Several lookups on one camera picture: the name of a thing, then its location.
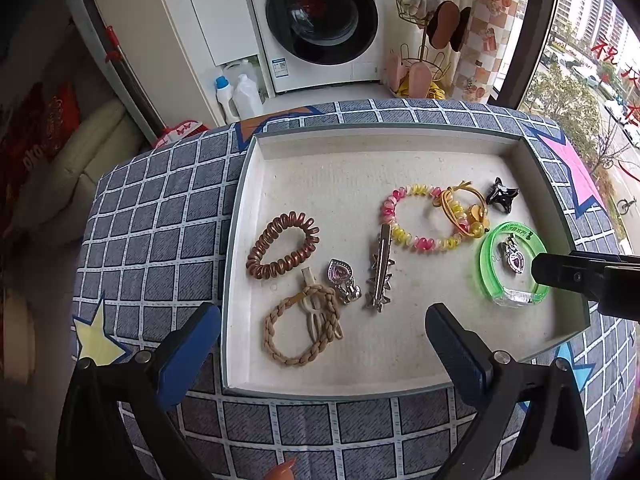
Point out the beige hair claw clip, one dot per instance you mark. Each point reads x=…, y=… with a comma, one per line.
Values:
x=310, y=310

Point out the brown slipper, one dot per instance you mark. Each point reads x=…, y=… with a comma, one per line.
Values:
x=444, y=22

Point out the red white fabric bag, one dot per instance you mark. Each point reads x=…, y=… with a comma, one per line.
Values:
x=182, y=132

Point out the white shallow tray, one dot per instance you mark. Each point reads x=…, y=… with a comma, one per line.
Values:
x=350, y=185

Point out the yellow slippers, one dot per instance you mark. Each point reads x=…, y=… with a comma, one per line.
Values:
x=437, y=91

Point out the white cabinet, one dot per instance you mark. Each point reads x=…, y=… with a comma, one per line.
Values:
x=190, y=10

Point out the cream sofa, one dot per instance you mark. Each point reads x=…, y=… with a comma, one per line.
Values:
x=90, y=170

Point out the white plastic jug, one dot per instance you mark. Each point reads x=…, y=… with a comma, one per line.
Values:
x=240, y=67

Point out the person's left hand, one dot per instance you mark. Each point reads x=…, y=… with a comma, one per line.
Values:
x=281, y=471

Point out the red cushion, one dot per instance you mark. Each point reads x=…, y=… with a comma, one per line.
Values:
x=35, y=145

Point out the silver star hair clip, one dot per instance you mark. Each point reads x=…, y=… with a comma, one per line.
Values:
x=380, y=265

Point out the blue plaid star cloth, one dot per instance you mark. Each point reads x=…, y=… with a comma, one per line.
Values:
x=150, y=240

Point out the dark slipper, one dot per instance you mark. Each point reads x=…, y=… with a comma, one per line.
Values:
x=462, y=30

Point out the white washing machine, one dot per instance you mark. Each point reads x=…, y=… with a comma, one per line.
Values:
x=320, y=10

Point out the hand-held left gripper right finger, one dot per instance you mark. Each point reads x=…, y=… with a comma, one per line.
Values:
x=460, y=355

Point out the white blue-capped detergent bottle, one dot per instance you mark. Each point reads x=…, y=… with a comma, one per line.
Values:
x=226, y=102

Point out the pink slipper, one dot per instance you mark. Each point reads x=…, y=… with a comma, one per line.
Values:
x=419, y=80
x=394, y=67

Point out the pink checkered curtain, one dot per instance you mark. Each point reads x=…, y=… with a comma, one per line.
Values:
x=485, y=40

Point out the purple heart pendant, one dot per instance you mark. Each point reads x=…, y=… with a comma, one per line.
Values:
x=515, y=260

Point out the black hair claw clip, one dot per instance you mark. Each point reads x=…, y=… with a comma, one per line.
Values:
x=500, y=195

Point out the clear plastic jug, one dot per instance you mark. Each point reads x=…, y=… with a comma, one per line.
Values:
x=247, y=100

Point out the red window decal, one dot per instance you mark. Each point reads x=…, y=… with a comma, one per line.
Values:
x=617, y=77

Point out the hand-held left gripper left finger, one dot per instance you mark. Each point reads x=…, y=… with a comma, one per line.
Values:
x=190, y=355

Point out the pink heart charm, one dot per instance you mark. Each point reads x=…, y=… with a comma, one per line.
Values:
x=340, y=272

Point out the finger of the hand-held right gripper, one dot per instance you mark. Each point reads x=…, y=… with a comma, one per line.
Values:
x=565, y=272

